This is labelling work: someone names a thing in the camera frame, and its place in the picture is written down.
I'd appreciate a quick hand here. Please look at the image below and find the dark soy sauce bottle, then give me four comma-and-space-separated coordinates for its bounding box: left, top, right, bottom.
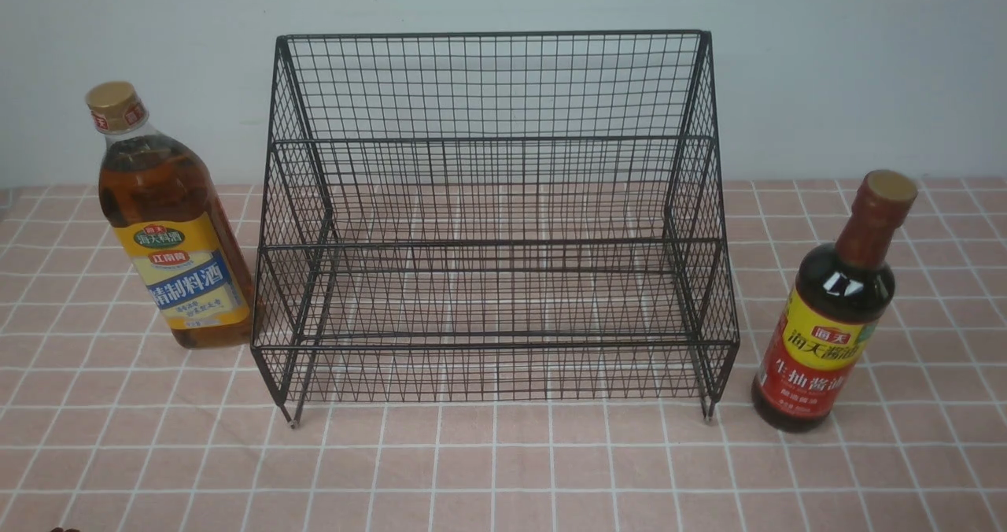
751, 169, 918, 433

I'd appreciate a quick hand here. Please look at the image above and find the amber cooking wine bottle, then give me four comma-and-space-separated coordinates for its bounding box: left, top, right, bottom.
85, 81, 256, 349

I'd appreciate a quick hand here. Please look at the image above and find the pink checkered tablecloth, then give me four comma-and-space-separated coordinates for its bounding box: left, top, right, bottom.
1, 177, 1005, 531

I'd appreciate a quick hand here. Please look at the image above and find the black wire mesh shelf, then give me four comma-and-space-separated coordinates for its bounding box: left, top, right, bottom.
251, 29, 740, 427

